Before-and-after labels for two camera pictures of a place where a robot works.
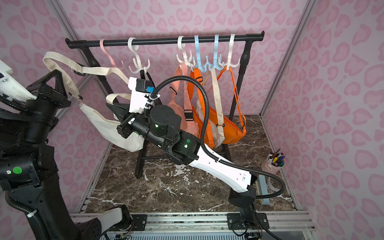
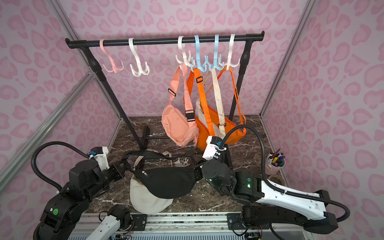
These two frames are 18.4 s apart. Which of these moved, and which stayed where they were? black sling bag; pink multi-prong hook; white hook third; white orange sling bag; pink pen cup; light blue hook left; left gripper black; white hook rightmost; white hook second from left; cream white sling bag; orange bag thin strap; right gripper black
Moved: left gripper black; black sling bag; right gripper black; cream white sling bag
Stayed: white hook third; pink multi-prong hook; white orange sling bag; white hook second from left; white hook rightmost; orange bag thin strap; pink pen cup; light blue hook left
